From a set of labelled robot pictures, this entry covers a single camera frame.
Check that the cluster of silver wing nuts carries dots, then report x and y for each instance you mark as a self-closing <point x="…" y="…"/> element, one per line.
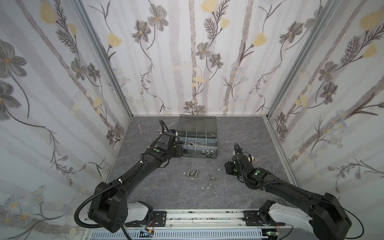
<point x="210" y="183"/>

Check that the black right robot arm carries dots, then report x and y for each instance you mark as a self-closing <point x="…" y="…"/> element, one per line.
<point x="322" y="215"/>

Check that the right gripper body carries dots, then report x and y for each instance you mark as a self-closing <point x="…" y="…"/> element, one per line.
<point x="233" y="167"/>

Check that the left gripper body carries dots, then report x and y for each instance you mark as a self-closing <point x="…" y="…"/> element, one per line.
<point x="174" y="144"/>

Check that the green compartment organizer box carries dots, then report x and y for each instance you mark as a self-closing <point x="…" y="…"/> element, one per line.
<point x="198" y="136"/>

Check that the white slotted cable duct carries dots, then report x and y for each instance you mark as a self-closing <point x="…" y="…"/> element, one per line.
<point x="207" y="234"/>

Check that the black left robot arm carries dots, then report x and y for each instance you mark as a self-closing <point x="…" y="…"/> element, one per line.
<point x="107" y="208"/>

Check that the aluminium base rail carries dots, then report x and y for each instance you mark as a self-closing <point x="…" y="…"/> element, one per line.
<point x="230" y="219"/>

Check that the pile of screws and nuts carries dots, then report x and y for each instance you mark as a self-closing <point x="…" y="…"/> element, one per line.
<point x="192" y="173"/>

